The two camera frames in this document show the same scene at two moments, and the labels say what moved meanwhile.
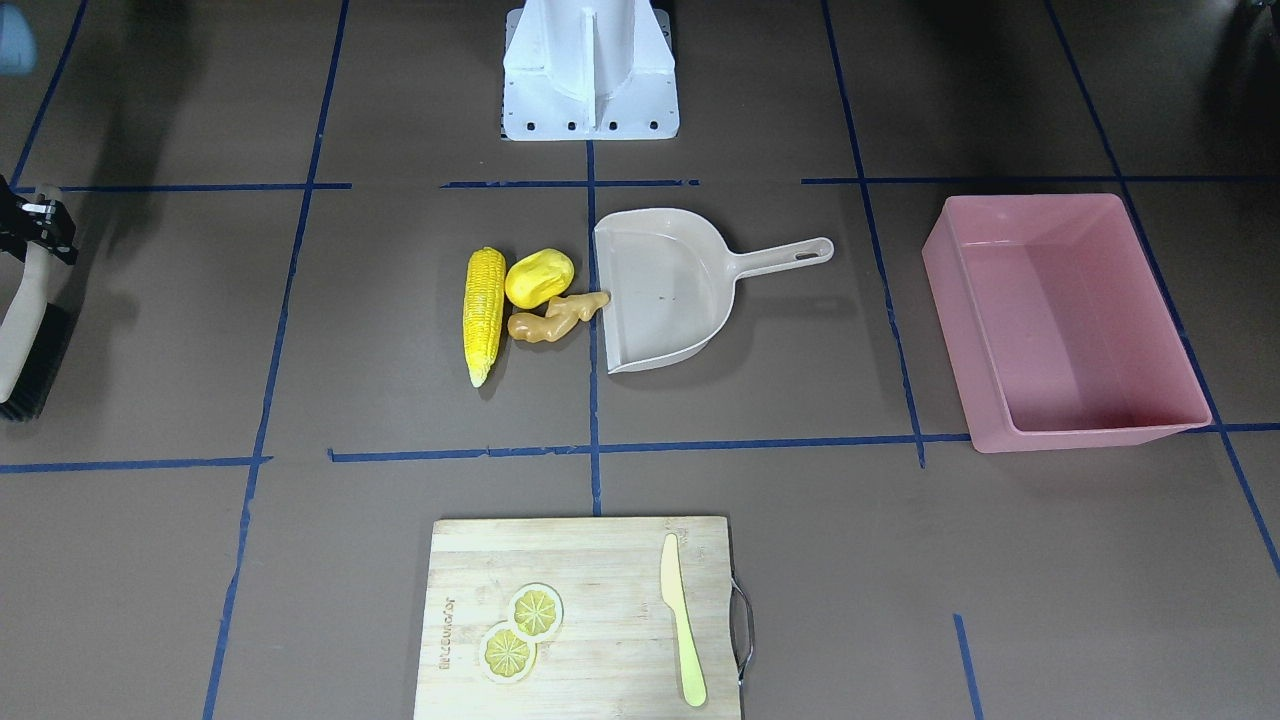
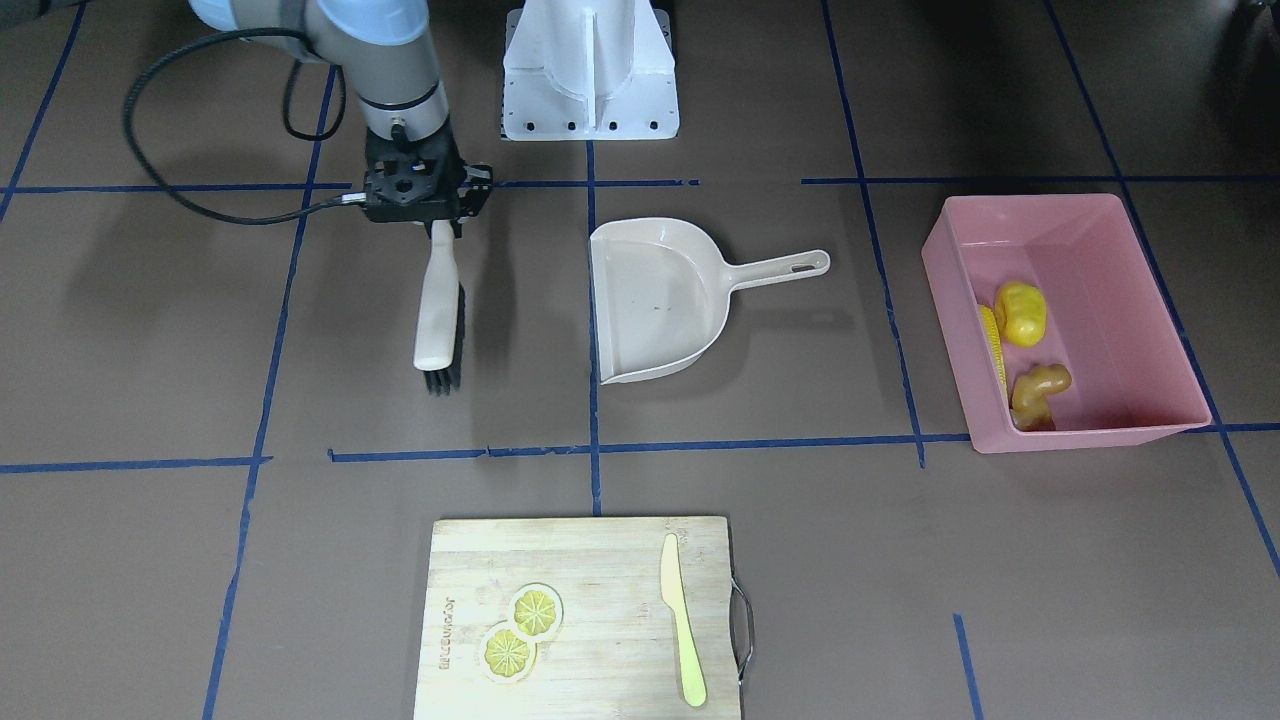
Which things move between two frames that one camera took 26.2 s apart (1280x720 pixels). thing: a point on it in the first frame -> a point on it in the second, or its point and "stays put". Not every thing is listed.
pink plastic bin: [1059, 332] stays put
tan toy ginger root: [562, 315] -> [1030, 407]
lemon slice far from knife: [505, 656] stays put
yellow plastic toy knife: [673, 596] stays put
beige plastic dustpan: [668, 280] stays put
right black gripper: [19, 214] -> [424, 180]
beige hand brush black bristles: [34, 356] -> [437, 336]
